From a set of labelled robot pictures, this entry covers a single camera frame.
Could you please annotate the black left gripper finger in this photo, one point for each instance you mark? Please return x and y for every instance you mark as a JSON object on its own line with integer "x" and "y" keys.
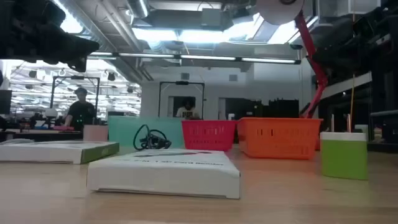
{"x": 74, "y": 46}
{"x": 79, "y": 65}

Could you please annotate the white card reader box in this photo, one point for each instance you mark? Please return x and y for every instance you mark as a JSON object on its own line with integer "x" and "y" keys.
{"x": 161, "y": 174}
{"x": 46, "y": 152}

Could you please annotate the green white charger cube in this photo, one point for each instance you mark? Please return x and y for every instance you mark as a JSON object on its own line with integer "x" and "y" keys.
{"x": 343, "y": 158}

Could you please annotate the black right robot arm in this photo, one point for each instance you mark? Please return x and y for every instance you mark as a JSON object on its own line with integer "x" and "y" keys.
{"x": 382, "y": 28}

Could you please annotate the teal plastic bin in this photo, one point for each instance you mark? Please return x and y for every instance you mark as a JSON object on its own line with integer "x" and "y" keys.
{"x": 122, "y": 130}

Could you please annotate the person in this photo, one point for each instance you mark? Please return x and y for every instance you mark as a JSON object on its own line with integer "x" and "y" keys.
{"x": 81, "y": 113}
{"x": 187, "y": 112}

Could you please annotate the black monitor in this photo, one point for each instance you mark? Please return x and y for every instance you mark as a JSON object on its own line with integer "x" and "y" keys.
{"x": 5, "y": 102}

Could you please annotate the red plastic basket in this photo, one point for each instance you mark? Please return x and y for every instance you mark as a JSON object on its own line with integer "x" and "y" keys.
{"x": 208, "y": 135}

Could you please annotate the black cabinet row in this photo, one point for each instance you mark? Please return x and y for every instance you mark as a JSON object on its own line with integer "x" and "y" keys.
{"x": 280, "y": 108}

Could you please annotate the white round lamp head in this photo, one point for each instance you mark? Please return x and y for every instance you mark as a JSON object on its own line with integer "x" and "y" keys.
{"x": 278, "y": 12}

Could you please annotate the orange plastic basket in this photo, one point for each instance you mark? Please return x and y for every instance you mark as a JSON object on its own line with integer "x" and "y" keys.
{"x": 280, "y": 137}

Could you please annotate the white green container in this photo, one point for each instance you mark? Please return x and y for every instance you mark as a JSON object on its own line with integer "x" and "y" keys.
{"x": 362, "y": 128}

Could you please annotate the black camera rig frame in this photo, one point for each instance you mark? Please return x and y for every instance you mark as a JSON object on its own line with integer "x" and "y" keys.
{"x": 182, "y": 83}
{"x": 74, "y": 77}

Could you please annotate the small black ceiling camera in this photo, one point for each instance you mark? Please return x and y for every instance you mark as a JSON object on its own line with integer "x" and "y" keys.
{"x": 296, "y": 47}

